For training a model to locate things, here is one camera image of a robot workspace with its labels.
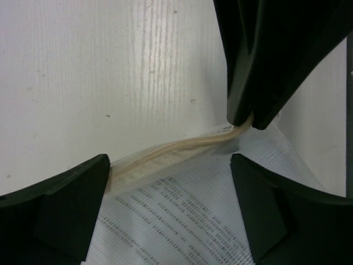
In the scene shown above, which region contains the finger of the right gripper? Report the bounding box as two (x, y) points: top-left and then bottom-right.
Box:
(248, 1), (352, 130)
(213, 1), (262, 125)

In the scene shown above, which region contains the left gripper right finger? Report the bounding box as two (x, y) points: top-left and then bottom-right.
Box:
(231, 154), (352, 264)

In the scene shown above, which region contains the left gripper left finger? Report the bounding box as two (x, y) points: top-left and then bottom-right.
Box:
(1, 154), (110, 264)

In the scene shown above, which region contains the clear plastic document sleeve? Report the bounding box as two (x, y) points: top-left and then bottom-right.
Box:
(85, 121), (323, 264)

